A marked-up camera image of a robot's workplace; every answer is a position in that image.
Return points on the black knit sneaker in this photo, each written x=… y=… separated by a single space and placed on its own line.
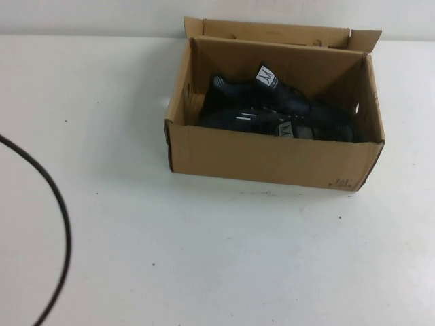
x=234 y=91
x=238 y=122

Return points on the brown cardboard shoe box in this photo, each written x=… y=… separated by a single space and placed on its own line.
x=265 y=163

